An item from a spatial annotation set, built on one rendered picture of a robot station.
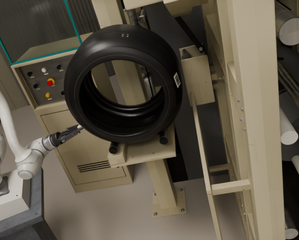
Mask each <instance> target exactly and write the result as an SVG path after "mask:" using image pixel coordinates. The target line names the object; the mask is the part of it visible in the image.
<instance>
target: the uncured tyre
mask: <svg viewBox="0 0 299 240"><path fill-rule="evenodd" d="M138 27H139V30H138ZM121 34H130V37H129V38H127V37H120V36H121ZM87 40H88V41H87ZM86 41H87V42H86ZM85 42H86V43H85ZM112 60H127V61H131V62H135V63H137V64H140V65H142V66H144V67H145V68H147V69H148V70H150V71H151V72H152V73H153V74H154V75H155V76H156V77H157V79H158V80H159V82H160V83H161V85H162V87H161V89H160V90H159V91H158V93H157V94H156V95H155V96H154V97H153V98H151V99H150V100H149V101H147V102H144V103H142V104H138V105H121V104H118V103H115V102H113V101H111V100H109V99H107V98H106V97H105V96H104V95H103V94H101V93H100V92H99V90H98V89H97V87H96V85H95V83H94V81H93V78H92V69H93V68H94V67H96V66H97V65H99V64H101V63H104V62H107V61H112ZM176 73H177V74H178V77H179V80H180V82H181V84H180V86H179V87H177V85H176V82H175V79H174V76H175V74H176ZM183 94H184V88H183V80H182V72H181V67H180V63H179V60H178V58H177V56H176V54H175V52H174V51H173V49H172V48H171V46H170V45H169V44H168V43H167V42H166V41H165V40H164V39H163V38H162V37H160V36H159V35H158V34H156V33H154V32H153V31H151V30H149V29H146V28H144V27H140V26H136V25H131V24H117V25H112V26H108V27H105V28H102V29H100V30H98V31H96V32H94V33H93V34H91V35H90V36H89V37H87V38H86V39H85V40H84V41H83V43H82V44H81V45H80V47H79V48H78V50H77V51H76V53H75V54H74V56H73V57H72V59H71V60H70V62H69V64H68V66H67V69H66V72H65V75H64V96H65V101H66V104H67V106H68V109H69V111H70V113H71V114H72V116H73V117H74V118H75V120H76V121H77V122H78V123H79V124H80V125H81V126H82V127H83V128H84V129H85V130H87V131H88V132H89V133H91V134H92V135H94V136H96V137H98V138H100V139H103V140H106V141H109V142H114V143H121V144H132V143H139V142H143V141H147V140H150V139H152V138H154V137H156V136H158V135H159V134H161V133H162V132H164V131H165V130H166V129H167V128H168V127H169V126H170V125H171V124H172V122H173V121H174V120H175V118H176V116H177V115H178V113H179V110H180V108H181V105H182V101H183Z"/></svg>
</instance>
